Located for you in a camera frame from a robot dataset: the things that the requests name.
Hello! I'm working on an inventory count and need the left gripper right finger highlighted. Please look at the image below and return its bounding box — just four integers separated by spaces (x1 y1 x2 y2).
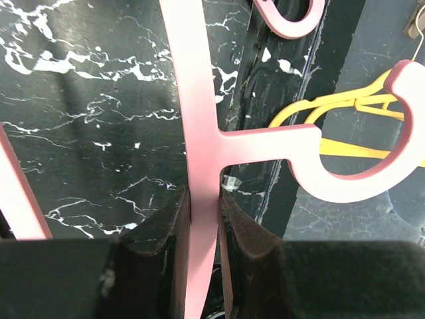
218 191 424 318

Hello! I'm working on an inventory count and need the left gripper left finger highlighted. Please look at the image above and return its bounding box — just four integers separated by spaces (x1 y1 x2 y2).
1 187 190 318

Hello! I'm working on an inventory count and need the pink plastic hanger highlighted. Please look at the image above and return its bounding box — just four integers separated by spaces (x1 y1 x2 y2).
0 0 425 319

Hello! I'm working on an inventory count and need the yellow plastic hanger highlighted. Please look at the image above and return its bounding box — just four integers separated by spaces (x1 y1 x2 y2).
268 68 425 169

